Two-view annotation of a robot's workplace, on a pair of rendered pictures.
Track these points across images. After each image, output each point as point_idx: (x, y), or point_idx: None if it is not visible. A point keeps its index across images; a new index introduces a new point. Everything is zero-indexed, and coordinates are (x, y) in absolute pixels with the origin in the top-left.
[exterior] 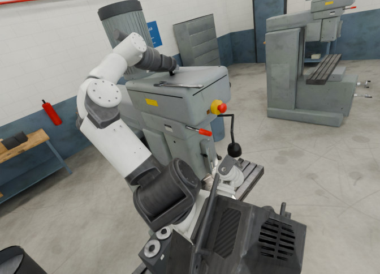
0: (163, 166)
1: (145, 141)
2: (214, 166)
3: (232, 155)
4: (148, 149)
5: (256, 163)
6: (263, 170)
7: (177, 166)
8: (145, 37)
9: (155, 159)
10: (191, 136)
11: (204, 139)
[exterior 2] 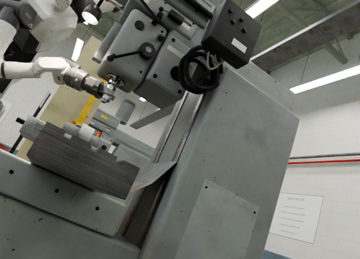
0: (169, 143)
1: (184, 98)
2: (97, 50)
3: (87, 17)
4: (95, 0)
5: (75, 135)
6: (35, 139)
7: None
8: None
9: (90, 0)
10: (120, 18)
11: (120, 24)
